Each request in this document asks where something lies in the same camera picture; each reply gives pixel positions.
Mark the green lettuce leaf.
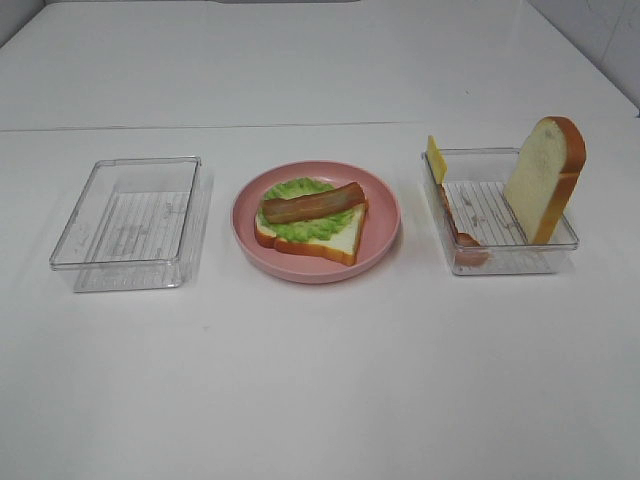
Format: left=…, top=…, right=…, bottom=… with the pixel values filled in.
left=256, top=177, right=356, bottom=243

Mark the bread slice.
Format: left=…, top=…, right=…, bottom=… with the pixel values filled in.
left=254, top=202, right=368, bottom=266
left=503, top=116, right=586, bottom=244

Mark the brown bacon strip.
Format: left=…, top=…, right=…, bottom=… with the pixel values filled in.
left=262, top=182, right=366, bottom=224

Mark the yellow cheese slice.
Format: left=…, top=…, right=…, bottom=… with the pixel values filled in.
left=426, top=135, right=448, bottom=189

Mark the pink bacon strip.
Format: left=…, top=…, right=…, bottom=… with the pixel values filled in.
left=438, top=184, right=489, bottom=267

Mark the pink round plate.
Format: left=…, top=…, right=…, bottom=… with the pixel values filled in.
left=231, top=161, right=401, bottom=284

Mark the right clear plastic tray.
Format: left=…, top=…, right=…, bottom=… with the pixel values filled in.
left=421, top=147, right=579, bottom=276

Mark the clear plastic tray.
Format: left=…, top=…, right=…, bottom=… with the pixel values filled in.
left=421, top=147, right=579, bottom=276
left=49, top=156, right=205, bottom=293

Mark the left clear plastic tray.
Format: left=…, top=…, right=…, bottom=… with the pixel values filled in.
left=49, top=156, right=205, bottom=293

